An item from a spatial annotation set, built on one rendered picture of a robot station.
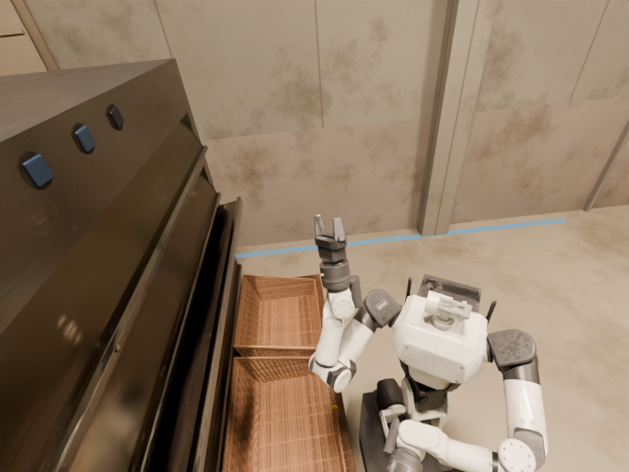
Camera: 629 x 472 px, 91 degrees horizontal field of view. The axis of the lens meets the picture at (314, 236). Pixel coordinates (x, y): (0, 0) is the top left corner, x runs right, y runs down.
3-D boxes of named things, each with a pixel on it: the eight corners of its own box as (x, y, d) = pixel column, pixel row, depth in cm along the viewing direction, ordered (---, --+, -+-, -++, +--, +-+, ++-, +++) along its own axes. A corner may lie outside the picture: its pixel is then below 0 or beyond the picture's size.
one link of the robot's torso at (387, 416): (377, 417, 187) (378, 406, 179) (410, 411, 188) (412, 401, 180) (388, 456, 170) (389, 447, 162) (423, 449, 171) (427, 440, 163)
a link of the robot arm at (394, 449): (423, 487, 86) (431, 446, 94) (418, 469, 81) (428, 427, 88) (384, 469, 92) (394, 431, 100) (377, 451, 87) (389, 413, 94)
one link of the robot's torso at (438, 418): (393, 424, 153) (399, 367, 128) (427, 418, 154) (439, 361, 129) (403, 459, 141) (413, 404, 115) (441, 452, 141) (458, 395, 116)
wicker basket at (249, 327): (242, 376, 176) (230, 347, 160) (250, 301, 221) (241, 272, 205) (327, 364, 177) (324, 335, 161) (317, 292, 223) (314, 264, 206)
